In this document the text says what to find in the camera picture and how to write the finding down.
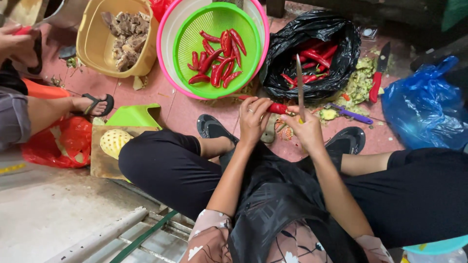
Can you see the person's left hand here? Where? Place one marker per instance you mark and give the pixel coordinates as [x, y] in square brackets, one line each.
[252, 128]

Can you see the person's right hand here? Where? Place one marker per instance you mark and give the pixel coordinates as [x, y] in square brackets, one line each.
[309, 133]

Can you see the single red chili pepper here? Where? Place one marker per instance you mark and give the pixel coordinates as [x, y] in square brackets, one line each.
[278, 108]

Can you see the heap of chili stems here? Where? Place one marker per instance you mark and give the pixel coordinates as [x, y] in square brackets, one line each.
[284, 129]

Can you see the pineapple slice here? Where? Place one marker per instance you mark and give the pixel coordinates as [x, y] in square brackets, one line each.
[328, 114]

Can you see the person's left black flip-flop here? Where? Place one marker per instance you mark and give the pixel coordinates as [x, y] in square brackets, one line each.
[214, 128]

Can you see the person's black flip-flop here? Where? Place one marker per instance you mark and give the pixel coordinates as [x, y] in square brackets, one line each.
[347, 140]
[214, 128]

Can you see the person's right black flip-flop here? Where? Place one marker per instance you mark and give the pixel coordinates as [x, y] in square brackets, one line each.
[347, 140]

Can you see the purple peeler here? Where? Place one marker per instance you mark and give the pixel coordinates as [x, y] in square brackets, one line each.
[353, 115]

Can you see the heap of pineapple peelings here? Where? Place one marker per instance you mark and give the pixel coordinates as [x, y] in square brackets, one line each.
[360, 86]

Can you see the pile of trimmed red chilies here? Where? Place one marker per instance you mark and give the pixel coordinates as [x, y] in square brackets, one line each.
[215, 67]

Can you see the heap of untrimmed red chilies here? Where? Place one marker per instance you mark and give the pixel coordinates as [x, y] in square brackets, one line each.
[314, 58]

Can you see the black apron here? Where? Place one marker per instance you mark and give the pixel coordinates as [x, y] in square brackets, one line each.
[278, 204]

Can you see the person's left leg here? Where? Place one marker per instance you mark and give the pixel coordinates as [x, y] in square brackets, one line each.
[168, 168]

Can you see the person's leg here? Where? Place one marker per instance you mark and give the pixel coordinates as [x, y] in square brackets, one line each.
[420, 190]
[168, 168]

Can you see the black plastic bag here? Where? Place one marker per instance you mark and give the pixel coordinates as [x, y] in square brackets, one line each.
[314, 27]

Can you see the green plastic colander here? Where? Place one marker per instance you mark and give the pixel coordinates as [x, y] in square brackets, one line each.
[204, 33]

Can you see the small clear container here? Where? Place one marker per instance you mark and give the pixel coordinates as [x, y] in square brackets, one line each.
[367, 32]

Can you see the blue plastic bag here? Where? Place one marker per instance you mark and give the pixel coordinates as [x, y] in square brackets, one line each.
[424, 109]

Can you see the floral shirt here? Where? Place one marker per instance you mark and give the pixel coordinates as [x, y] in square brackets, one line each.
[208, 237]

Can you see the green plastic stool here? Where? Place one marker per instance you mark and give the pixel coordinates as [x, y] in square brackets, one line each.
[133, 117]

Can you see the pink-rimmed white basin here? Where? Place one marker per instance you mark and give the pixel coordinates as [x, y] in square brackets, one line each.
[166, 40]

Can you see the person's right leg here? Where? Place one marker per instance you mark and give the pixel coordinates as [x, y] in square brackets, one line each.
[420, 190]

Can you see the peeled pineapple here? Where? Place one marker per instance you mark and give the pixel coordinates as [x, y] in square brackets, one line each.
[113, 142]

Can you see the small red plastic bag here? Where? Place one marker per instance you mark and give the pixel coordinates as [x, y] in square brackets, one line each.
[159, 7]

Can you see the wooden cutting board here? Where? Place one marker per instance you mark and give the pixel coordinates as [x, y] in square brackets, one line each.
[104, 166]

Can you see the teal plastic basin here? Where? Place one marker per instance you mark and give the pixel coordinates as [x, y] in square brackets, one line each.
[442, 246]

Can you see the yellow plastic basin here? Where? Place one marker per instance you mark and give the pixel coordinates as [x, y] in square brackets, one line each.
[93, 40]

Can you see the white pipe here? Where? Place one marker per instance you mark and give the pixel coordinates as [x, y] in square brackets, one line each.
[98, 235]

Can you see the orange plastic stool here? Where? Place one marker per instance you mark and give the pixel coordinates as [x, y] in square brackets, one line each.
[44, 89]

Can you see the metal pot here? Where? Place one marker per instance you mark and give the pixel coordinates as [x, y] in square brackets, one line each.
[69, 12]

